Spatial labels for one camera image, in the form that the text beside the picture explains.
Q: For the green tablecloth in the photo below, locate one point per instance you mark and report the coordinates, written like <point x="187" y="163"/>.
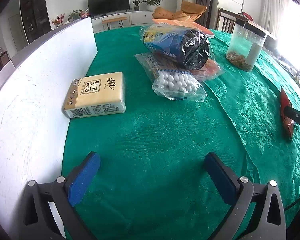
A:
<point x="151" y="183"/>

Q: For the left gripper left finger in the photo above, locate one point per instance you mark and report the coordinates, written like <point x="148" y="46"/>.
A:
<point x="36" y="218"/>

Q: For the garbage bag roll pack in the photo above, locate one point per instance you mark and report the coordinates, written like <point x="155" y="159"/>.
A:
<point x="187" y="47"/>

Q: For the pink cloth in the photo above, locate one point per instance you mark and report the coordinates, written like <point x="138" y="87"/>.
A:
<point x="210" y="70"/>

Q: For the white tv console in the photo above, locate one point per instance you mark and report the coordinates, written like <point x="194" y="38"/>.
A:
<point x="135" y="18"/>

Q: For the dark glass cabinet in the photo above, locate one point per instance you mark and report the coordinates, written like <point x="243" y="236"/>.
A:
<point x="35" y="19"/>

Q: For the clear plastic jar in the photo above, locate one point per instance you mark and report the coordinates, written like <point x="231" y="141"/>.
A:
<point x="246" y="43"/>

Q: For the black television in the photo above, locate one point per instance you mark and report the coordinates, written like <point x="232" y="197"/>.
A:
<point x="103" y="7"/>

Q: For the white cardboard box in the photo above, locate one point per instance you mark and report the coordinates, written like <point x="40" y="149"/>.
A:
<point x="33" y="126"/>

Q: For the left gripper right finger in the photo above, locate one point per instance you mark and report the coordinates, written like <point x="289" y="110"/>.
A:
<point x="256" y="210"/>

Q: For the cotton swab bag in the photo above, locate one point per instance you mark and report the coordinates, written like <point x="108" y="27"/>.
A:
<point x="170" y="81"/>

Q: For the orange book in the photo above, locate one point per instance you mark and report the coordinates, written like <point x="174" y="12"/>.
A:
<point x="193" y="25"/>

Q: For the red flower vase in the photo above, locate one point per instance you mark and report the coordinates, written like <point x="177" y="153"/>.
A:
<point x="58" y="22"/>

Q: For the green potted plant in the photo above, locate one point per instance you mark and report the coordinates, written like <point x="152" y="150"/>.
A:
<point x="151" y="4"/>

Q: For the wooden chair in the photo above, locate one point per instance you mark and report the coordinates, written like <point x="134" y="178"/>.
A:
<point x="225" y="21"/>

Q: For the yellow tissue pack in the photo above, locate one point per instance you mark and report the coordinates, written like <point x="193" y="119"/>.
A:
<point x="95" y="96"/>

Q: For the small wooden side table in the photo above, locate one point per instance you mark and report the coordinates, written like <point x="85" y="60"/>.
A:
<point x="119" y="20"/>

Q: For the orange lounge chair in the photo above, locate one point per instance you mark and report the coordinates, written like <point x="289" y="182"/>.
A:
<point x="189" y="12"/>

